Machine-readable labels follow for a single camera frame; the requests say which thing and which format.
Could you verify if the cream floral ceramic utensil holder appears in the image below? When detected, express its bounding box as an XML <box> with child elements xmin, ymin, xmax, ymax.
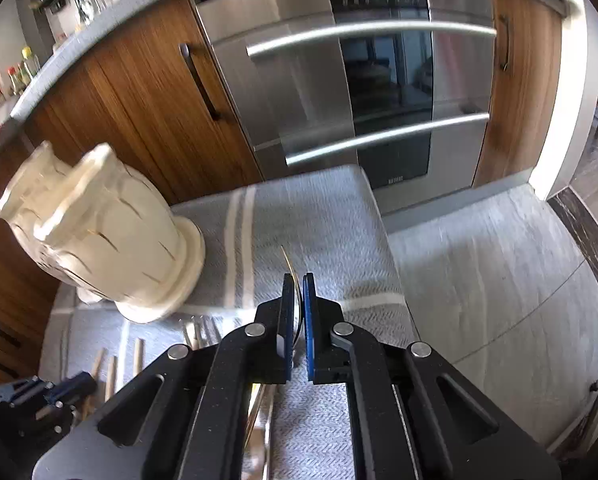
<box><xmin>0</xmin><ymin>141</ymin><xmax>206</xmax><ymax>324</ymax></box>

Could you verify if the stainless steel oven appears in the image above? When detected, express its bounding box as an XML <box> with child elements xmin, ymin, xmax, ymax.
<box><xmin>198</xmin><ymin>0</ymin><xmax>496</xmax><ymax>212</ymax></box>

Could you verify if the gold fork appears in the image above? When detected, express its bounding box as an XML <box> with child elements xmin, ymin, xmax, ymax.
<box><xmin>241</xmin><ymin>247</ymin><xmax>305</xmax><ymax>479</ymax></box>

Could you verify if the grey striped cloth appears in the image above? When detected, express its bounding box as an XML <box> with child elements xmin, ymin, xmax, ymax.
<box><xmin>32</xmin><ymin>166</ymin><xmax>415</xmax><ymax>479</ymax></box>

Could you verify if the black cabinet handle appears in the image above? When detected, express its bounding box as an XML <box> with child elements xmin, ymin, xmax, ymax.
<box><xmin>498</xmin><ymin>14</ymin><xmax>510</xmax><ymax>72</ymax></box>
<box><xmin>179</xmin><ymin>42</ymin><xmax>221</xmax><ymax>122</ymax></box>

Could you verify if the wooden chopstick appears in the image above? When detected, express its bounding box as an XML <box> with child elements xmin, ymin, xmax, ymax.
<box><xmin>82</xmin><ymin>348</ymin><xmax>106</xmax><ymax>420</ymax></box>
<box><xmin>132</xmin><ymin>338</ymin><xmax>144</xmax><ymax>377</ymax></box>
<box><xmin>104</xmin><ymin>356</ymin><xmax>117</xmax><ymax>402</ymax></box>

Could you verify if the silver fork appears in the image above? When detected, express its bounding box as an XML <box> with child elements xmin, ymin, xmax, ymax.
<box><xmin>181</xmin><ymin>315</ymin><xmax>222</xmax><ymax>350</ymax></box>

